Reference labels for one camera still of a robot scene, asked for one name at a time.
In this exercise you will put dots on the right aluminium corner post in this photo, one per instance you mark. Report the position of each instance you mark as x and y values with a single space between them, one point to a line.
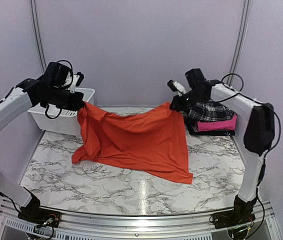
243 25

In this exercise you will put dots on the orange garment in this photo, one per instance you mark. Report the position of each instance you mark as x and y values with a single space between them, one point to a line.
153 142

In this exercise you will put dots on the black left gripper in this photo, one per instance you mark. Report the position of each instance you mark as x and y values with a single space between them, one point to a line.
74 105

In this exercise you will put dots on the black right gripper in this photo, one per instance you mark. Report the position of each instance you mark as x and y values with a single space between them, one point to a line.
180 107

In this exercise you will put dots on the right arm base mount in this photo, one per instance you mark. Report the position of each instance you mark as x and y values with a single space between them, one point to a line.
226 219

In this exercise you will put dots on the aluminium front frame rail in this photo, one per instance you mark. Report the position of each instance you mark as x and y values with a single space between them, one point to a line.
204 225

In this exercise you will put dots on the pink folded garment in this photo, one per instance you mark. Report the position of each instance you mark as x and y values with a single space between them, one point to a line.
229 125

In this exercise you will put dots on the black white plaid skirt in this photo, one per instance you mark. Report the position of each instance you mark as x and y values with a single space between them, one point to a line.
209 111

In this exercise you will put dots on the white plastic laundry bin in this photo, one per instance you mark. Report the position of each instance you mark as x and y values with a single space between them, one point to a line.
66 122

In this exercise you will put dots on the left aluminium corner post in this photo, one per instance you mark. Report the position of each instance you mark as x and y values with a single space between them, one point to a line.
34 14

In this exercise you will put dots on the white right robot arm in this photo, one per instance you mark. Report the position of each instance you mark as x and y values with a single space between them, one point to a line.
255 132

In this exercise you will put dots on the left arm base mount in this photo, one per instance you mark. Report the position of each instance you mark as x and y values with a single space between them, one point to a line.
44 217

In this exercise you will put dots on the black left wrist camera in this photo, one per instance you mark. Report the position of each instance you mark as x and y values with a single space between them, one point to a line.
56 74

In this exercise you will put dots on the black folded garment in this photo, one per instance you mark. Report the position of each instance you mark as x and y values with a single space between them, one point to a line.
224 133

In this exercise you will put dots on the aluminium corner post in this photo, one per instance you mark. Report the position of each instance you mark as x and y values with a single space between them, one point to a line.
243 25
34 14

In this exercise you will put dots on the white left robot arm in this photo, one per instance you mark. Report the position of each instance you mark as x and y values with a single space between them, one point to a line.
25 95

